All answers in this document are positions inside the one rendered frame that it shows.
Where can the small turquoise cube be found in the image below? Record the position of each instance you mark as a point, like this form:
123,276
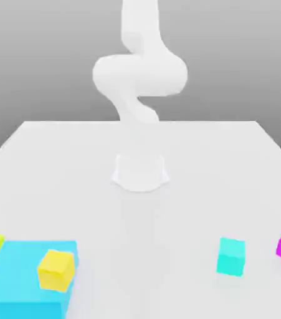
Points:
230,258

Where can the large light blue box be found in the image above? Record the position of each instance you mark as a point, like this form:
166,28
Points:
13,286

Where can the small yellow cube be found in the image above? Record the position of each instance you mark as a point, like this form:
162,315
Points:
55,271

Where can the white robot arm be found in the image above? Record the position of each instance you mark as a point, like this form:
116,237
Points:
140,74

